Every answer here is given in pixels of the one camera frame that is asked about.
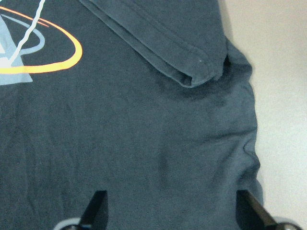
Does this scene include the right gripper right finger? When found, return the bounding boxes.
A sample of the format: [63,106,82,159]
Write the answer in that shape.
[236,190,276,227]

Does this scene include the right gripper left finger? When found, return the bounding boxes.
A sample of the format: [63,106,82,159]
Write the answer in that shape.
[79,191,108,227]

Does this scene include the black printed t-shirt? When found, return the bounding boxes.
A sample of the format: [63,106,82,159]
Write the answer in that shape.
[0,0,263,230]

